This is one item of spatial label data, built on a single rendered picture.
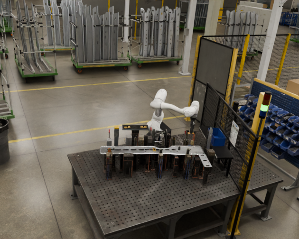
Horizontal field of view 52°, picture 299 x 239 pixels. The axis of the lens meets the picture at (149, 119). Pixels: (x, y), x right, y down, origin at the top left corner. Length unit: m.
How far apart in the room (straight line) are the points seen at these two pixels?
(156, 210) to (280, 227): 2.03
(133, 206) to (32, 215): 1.62
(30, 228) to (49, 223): 0.24
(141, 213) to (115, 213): 0.29
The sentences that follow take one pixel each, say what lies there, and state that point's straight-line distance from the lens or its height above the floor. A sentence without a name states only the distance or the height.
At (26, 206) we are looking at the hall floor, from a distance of 4.83.
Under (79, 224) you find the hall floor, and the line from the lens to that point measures 4.44.
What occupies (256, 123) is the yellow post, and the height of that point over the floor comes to 1.65.
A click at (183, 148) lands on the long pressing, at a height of 1.00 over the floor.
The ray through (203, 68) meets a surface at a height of 1.36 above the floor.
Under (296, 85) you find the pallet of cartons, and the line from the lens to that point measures 7.98.
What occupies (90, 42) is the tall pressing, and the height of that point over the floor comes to 0.95.
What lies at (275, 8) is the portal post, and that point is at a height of 2.59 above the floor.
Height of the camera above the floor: 3.08
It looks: 25 degrees down
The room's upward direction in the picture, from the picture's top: 5 degrees clockwise
